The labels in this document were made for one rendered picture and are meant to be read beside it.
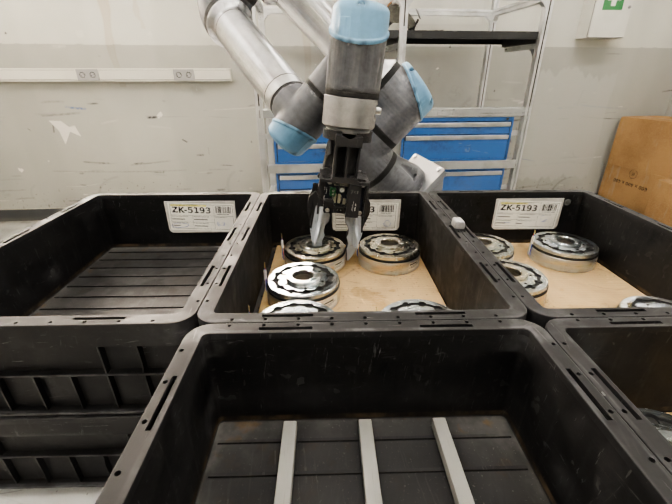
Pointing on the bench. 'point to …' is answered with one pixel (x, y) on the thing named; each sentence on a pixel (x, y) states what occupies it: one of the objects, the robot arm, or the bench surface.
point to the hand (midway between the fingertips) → (333, 249)
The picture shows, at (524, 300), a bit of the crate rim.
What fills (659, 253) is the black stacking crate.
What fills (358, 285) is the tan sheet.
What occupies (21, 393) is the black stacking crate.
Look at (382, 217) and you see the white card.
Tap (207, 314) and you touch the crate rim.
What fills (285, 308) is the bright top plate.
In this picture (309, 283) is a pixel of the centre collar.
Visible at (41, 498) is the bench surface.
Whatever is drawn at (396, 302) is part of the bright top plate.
